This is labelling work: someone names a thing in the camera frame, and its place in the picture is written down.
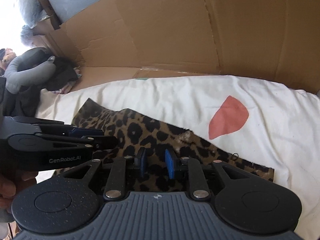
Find leopard print garment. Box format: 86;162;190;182
71;99;274;192

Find person left hand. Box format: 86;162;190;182
1;172;39;209

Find dark grey trousers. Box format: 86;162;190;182
1;76;41;118

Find floral patterned garment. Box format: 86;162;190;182
43;57;80;94

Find white cartoon bear bedsheet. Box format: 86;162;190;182
36;76;319;239

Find brown cardboard sheet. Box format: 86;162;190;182
34;0;319;93

